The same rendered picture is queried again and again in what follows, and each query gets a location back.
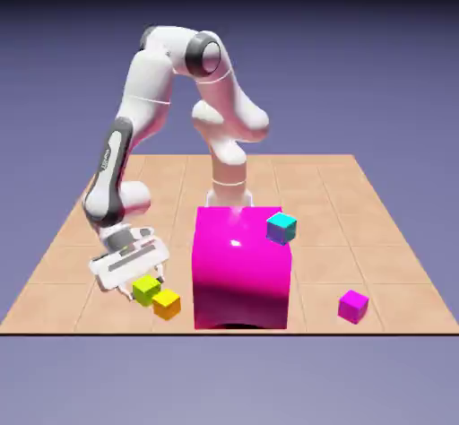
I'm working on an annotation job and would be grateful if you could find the small orange cube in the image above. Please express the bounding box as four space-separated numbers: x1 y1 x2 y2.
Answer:
152 288 182 321

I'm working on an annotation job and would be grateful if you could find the small cyan cube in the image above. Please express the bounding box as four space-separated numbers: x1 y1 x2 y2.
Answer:
265 212 298 246

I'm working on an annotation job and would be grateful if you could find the large magenta box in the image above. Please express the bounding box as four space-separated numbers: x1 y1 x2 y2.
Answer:
192 205 292 331

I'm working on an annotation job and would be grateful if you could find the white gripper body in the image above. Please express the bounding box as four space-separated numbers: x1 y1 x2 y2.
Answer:
88 239 170 292

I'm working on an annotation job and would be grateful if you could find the small lime green cube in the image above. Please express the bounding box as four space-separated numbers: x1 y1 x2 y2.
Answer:
131 274 162 308

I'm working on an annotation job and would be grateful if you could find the small magenta cube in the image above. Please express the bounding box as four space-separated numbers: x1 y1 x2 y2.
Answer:
337 289 369 325

